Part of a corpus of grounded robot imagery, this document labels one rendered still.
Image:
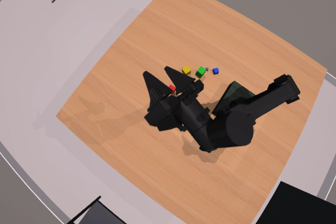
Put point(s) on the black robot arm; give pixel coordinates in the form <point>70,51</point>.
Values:
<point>233,125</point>

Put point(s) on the yellow block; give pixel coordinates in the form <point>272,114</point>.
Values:
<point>186,70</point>

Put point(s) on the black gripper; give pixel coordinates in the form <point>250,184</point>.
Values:
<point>185,106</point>

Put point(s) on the red block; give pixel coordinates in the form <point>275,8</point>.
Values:
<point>173,88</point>

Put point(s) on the blue block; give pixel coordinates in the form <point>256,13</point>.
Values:
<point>215,70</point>

